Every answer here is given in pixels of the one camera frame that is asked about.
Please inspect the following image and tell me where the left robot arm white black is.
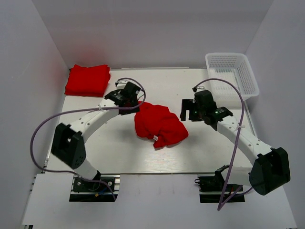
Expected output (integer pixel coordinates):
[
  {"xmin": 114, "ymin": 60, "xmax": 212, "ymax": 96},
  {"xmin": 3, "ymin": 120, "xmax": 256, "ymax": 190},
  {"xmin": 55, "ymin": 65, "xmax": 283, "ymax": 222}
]
[{"xmin": 51, "ymin": 78, "xmax": 145, "ymax": 190}]

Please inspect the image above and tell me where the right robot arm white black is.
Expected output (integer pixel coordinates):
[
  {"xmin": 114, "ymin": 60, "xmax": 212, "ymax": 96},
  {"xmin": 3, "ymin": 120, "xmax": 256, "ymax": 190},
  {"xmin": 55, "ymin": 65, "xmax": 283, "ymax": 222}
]
[{"xmin": 180, "ymin": 90, "xmax": 291, "ymax": 196}]

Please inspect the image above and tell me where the folded red t shirt stack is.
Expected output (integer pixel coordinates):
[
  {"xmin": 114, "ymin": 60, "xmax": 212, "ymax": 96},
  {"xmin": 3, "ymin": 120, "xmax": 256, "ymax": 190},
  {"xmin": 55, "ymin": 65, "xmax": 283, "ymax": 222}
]
[{"xmin": 65, "ymin": 64, "xmax": 111, "ymax": 97}]

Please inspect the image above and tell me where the white plastic basket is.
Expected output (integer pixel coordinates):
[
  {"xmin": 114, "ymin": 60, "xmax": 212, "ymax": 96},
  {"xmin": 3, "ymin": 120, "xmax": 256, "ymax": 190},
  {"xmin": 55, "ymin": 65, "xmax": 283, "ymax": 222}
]
[{"xmin": 205, "ymin": 52, "xmax": 259, "ymax": 102}]

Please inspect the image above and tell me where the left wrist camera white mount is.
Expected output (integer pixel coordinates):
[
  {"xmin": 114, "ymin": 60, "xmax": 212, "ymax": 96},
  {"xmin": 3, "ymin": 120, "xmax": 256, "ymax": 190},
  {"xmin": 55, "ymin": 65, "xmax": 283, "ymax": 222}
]
[{"xmin": 115, "ymin": 80, "xmax": 128, "ymax": 90}]

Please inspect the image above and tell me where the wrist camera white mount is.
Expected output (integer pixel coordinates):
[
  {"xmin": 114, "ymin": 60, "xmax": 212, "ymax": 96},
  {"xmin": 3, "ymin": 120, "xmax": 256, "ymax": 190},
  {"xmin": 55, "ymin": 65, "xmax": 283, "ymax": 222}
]
[
  {"xmin": 115, "ymin": 80, "xmax": 128, "ymax": 90},
  {"xmin": 192, "ymin": 86, "xmax": 205, "ymax": 93}
]

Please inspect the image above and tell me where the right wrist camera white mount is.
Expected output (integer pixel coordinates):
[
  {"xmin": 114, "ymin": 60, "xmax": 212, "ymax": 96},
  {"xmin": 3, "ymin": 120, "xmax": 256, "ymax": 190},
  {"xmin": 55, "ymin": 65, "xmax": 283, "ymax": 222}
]
[{"xmin": 192, "ymin": 86, "xmax": 205, "ymax": 93}]

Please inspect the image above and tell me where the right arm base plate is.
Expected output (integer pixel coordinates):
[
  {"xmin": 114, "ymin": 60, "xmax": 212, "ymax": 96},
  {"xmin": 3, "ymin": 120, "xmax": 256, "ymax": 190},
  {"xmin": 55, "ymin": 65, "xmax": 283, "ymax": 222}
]
[{"xmin": 194, "ymin": 175, "xmax": 245, "ymax": 203}]

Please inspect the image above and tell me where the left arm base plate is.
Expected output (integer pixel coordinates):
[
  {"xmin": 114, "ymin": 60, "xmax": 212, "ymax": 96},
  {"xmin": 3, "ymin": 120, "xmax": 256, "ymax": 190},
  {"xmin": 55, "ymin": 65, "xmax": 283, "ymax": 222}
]
[{"xmin": 69, "ymin": 175, "xmax": 120, "ymax": 203}]

